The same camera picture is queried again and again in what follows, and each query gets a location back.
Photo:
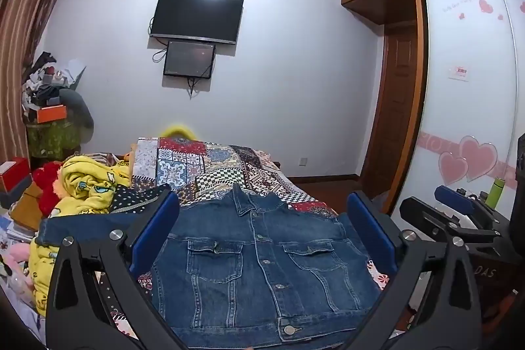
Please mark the red plush toy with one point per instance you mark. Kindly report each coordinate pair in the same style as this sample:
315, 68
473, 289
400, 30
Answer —
47, 180

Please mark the blue denim jacket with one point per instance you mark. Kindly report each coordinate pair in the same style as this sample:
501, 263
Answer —
254, 264

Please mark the small black wall monitor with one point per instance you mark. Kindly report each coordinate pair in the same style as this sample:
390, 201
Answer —
189, 59

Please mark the yellow cartoon blanket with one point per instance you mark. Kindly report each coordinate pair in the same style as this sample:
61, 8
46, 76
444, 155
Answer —
86, 186

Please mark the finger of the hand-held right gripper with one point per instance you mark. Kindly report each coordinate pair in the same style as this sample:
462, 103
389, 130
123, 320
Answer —
455, 199
430, 221

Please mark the green bottle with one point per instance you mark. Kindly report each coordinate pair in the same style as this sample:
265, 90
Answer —
495, 194

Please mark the black wall television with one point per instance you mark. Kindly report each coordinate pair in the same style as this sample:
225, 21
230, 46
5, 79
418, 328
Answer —
196, 16

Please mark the yellow plush object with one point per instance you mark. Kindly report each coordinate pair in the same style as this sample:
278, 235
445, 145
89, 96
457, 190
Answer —
178, 129

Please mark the patchwork patterned bedspread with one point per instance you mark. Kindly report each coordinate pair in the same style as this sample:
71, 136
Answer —
213, 165

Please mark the navy dotted cloth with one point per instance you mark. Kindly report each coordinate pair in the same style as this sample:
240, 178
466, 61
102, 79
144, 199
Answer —
135, 198

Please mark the brown wooden door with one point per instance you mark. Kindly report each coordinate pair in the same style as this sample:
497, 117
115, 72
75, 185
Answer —
396, 104

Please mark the red box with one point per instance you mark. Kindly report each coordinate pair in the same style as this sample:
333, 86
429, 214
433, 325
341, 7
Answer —
14, 171

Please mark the black case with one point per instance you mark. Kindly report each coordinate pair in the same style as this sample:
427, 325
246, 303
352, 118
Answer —
517, 177

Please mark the white heart-print sliding door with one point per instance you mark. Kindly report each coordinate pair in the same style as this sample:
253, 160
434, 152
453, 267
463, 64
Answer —
463, 108

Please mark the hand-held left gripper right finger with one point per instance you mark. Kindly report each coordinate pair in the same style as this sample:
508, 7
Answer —
369, 229

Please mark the pink plush toy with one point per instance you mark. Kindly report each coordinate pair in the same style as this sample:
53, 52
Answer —
14, 272

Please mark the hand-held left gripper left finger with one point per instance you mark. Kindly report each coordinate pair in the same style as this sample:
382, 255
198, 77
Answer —
154, 227

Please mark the brown striped curtain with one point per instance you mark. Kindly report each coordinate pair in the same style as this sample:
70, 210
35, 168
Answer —
28, 18

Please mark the white wall socket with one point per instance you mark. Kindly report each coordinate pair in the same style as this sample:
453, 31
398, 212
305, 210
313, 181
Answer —
303, 162

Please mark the pile of clutter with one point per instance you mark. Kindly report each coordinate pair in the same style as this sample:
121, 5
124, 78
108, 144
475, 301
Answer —
45, 81

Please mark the orange box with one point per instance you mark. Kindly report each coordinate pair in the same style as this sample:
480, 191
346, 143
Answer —
51, 113

